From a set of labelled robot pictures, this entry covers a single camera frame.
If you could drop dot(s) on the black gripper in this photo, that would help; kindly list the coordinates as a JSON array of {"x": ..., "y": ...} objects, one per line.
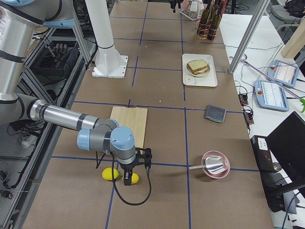
[{"x": 127, "y": 169}]

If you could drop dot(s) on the white round plate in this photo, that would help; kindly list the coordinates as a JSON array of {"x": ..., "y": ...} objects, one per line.
[{"x": 201, "y": 73}]

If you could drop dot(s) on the bread slice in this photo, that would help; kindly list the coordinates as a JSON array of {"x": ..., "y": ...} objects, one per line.
[
  {"x": 197, "y": 65},
  {"x": 197, "y": 71}
]

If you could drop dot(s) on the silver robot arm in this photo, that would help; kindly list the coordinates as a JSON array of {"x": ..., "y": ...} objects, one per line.
[{"x": 19, "y": 20}]

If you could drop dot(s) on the white bear serving tray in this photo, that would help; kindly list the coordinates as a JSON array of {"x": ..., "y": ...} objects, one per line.
[{"x": 210, "y": 80}]

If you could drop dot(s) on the yellow lemon right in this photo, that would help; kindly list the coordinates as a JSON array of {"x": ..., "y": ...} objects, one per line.
[{"x": 135, "y": 178}]

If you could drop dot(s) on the yellow lemon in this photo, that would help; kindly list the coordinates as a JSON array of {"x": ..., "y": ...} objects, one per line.
[
  {"x": 135, "y": 178},
  {"x": 109, "y": 174}
]

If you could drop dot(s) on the yellow lemon left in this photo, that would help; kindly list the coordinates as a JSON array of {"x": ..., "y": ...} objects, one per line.
[{"x": 109, "y": 174}]

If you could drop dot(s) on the wooden cutting board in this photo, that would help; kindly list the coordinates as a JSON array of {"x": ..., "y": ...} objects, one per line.
[{"x": 134, "y": 118}]

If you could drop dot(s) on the silver metal scoop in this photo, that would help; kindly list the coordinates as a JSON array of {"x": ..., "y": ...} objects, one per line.
[{"x": 213, "y": 165}]

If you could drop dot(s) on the pink bowl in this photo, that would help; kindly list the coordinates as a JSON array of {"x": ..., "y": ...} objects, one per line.
[{"x": 224, "y": 172}]

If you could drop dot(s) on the grey folded cloth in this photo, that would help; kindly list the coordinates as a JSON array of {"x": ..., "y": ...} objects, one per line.
[{"x": 215, "y": 114}]

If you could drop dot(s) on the dark green wine bottle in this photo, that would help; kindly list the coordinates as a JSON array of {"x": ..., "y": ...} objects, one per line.
[{"x": 202, "y": 27}]

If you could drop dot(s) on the blue teach pendant near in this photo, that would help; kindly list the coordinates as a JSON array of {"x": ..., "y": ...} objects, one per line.
[{"x": 270, "y": 96}]

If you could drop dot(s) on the blue teach pendant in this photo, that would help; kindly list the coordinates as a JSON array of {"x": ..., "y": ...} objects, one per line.
[
  {"x": 284, "y": 73},
  {"x": 270, "y": 96}
]

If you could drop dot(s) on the black computer monitor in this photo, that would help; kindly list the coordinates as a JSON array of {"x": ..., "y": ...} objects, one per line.
[{"x": 287, "y": 143}]

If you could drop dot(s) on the white cup rack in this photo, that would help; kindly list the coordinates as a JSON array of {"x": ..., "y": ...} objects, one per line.
[{"x": 192, "y": 9}]

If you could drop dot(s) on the blue teach pendant far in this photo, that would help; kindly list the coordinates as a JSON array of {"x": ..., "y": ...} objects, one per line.
[{"x": 284, "y": 73}]

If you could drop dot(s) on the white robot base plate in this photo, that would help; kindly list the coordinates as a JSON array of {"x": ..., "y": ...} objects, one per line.
[{"x": 110, "y": 67}]

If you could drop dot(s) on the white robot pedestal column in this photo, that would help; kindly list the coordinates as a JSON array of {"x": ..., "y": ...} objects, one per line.
[{"x": 99, "y": 16}]

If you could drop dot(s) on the copper wire bottle rack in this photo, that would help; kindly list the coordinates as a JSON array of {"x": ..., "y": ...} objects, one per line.
[{"x": 211, "y": 18}]

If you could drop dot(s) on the aluminium frame post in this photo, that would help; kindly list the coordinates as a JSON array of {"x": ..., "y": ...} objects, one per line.
[{"x": 258, "y": 13}]

